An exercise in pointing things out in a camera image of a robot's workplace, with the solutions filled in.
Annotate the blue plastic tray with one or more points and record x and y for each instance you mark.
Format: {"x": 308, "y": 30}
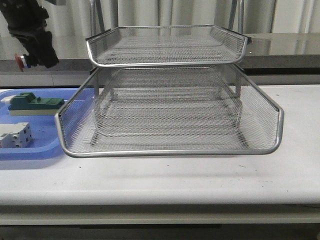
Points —
{"x": 37, "y": 147}

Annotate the small white plastic part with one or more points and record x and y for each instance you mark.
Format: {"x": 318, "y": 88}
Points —
{"x": 5, "y": 101}

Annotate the red emergency stop button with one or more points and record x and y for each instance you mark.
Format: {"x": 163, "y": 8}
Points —
{"x": 21, "y": 61}

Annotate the green and cream switch block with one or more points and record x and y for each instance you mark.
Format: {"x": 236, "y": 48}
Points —
{"x": 27, "y": 104}

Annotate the silver wire rack frame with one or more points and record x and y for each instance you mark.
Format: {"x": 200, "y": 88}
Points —
{"x": 171, "y": 83}

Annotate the grey background counter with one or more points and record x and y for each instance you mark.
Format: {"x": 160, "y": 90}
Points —
{"x": 271, "y": 59}

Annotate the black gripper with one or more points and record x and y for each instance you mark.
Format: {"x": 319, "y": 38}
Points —
{"x": 26, "y": 20}

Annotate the white circuit breaker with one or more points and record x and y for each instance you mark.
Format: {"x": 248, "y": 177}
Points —
{"x": 15, "y": 135}

